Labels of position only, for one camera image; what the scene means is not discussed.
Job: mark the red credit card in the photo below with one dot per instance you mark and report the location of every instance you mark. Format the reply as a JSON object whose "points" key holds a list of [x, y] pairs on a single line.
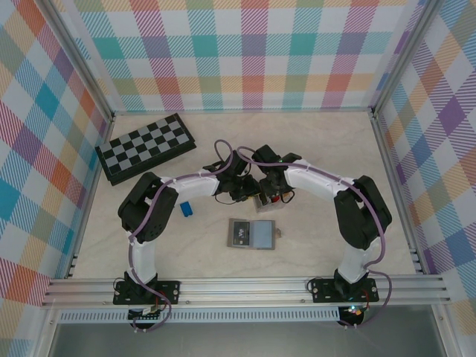
{"points": [[275, 199]]}

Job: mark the clear plastic card box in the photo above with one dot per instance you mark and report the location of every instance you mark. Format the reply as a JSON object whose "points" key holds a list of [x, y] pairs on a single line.
{"points": [[266, 208]]}

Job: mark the black VIP credit card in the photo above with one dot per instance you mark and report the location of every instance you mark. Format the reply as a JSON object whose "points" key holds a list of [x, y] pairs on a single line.
{"points": [[241, 234]]}

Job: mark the small blue object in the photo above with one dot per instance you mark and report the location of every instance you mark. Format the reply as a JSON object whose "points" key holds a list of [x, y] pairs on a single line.
{"points": [[186, 209]]}

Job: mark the light blue card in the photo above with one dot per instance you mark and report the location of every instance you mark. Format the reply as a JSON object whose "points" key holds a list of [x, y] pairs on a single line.
{"points": [[262, 234]]}

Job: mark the grey card holder wallet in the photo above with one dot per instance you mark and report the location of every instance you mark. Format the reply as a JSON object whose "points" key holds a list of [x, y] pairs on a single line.
{"points": [[275, 243]]}

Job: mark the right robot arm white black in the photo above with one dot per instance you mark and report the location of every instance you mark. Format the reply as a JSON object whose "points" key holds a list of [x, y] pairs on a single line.
{"points": [[357, 260]]}

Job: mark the folded black grey chessboard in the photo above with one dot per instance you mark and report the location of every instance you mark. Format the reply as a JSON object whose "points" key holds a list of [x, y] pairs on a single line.
{"points": [[145, 148]]}

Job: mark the small circuit board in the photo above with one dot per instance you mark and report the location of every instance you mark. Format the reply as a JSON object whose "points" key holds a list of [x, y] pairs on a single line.
{"points": [[147, 313], [353, 311]]}

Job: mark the aluminium frame rail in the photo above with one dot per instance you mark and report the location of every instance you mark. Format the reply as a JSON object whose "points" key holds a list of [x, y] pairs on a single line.
{"points": [[241, 111], [387, 156], [73, 262]]}

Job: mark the aluminium mounting rail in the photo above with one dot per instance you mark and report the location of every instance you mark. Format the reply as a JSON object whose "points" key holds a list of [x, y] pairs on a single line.
{"points": [[241, 292]]}

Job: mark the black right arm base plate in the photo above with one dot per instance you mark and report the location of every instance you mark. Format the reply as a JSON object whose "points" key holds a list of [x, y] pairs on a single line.
{"points": [[323, 290]]}

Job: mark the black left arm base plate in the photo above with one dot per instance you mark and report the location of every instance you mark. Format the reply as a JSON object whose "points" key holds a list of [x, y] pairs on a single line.
{"points": [[169, 292]]}

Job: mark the aluminium frame post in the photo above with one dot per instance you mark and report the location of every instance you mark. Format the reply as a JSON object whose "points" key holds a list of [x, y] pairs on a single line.
{"points": [[403, 56], [80, 59]]}

